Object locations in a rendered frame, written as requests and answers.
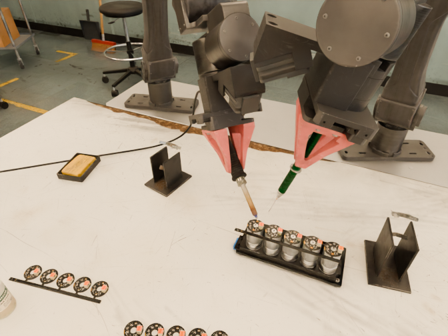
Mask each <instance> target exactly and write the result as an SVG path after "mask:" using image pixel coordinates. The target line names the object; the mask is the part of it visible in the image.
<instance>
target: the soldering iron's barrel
mask: <svg viewBox="0 0 448 336"><path fill-rule="evenodd" d="M236 182H237V186H238V187H241V189H242V191H243V194H244V196H245V198H246V200H247V203H248V205H249V208H250V210H251V212H252V215H253V216H254V215H257V210H256V208H255V206H254V204H253V202H252V199H251V197H250V194H249V192H248V190H247V188H246V183H247V182H246V180H245V178H244V176H241V177H238V178H236Z"/></svg>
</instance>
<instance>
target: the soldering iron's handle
mask: <svg viewBox="0 0 448 336"><path fill-rule="evenodd" d="M228 140H229V152H230V159H231V176H232V181H236V178H238V177H241V176H244V177H246V176H247V174H246V172H244V170H243V168H242V166H241V163H240V161H239V159H238V156H237V155H236V151H235V149H234V146H233V144H232V142H231V140H230V138H229V136H228Z"/></svg>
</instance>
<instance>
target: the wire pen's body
mask: <svg viewBox="0 0 448 336"><path fill-rule="evenodd" d="M321 136H322V134H320V133H316V132H312V134H310V135H309V136H308V140H307V146H306V150H305V158H308V156H309V155H310V154H311V152H312V150H313V149H314V147H315V146H316V144H317V142H318V141H319V140H320V138H321ZM301 171H302V168H300V167H296V166H295V163H292V164H291V165H290V170H289V172H288V174H287V175H286V177H285V178H284V180H283V182H282V184H281V185H280V186H279V188H278V191H279V192H280V193H282V194H284V193H285V192H286V191H287V190H288V188H289V186H290V184H291V183H292V182H293V180H294V178H295V177H296V175H297V174H298V173H300V172H301Z"/></svg>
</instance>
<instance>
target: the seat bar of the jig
mask: <svg viewBox="0 0 448 336"><path fill-rule="evenodd" d="M246 239H247V235H246V234H245V236H244V238H243V240H242V242H241V245H240V247H239V251H241V252H244V253H247V254H250V255H253V256H256V257H259V258H262V259H266V260H268V261H272V262H274V263H278V264H280V265H284V266H286V267H290V268H292V269H296V270H298V271H302V272H304V273H308V274H310V275H314V276H316V277H320V278H323V279H326V280H329V281H332V282H336V278H338V279H339V277H340V274H341V266H342V263H338V266H337V269H336V271H335V273H334V274H331V275H328V274H325V273H324V272H322V271H321V270H320V268H319V262H320V259H321V258H320V257H318V260H317V264H316V266H314V267H313V268H307V267H304V266H302V264H301V263H300V261H299V259H300V256H301V251H299V254H298V257H297V260H296V261H293V262H288V261H286V260H284V259H283V258H282V256H281V251H282V247H283V246H282V245H280V250H279V253H278V254H277V255H275V256H270V255H267V254H266V253H265V252H264V250H263V246H264V240H262V246H261V248H260V249H258V250H251V249H249V248H248V247H247V246H246Z"/></svg>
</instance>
